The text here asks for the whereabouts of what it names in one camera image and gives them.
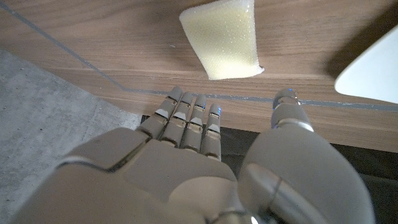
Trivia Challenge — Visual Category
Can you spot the white square paper plate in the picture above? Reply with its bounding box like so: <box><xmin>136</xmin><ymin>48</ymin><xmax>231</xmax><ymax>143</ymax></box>
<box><xmin>334</xmin><ymin>23</ymin><xmax>398</xmax><ymax>105</ymax></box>

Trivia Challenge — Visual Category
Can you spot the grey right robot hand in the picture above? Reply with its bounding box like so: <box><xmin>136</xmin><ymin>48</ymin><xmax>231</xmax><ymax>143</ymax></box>
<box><xmin>9</xmin><ymin>86</ymin><xmax>377</xmax><ymax>224</ymax></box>

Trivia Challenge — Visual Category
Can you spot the yellow sponge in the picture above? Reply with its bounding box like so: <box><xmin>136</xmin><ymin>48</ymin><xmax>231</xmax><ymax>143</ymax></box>
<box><xmin>178</xmin><ymin>0</ymin><xmax>266</xmax><ymax>81</ymax></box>

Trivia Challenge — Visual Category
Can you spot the grey tape outline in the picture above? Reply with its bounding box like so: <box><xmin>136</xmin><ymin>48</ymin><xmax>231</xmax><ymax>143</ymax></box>
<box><xmin>0</xmin><ymin>1</ymin><xmax>398</xmax><ymax>113</ymax></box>

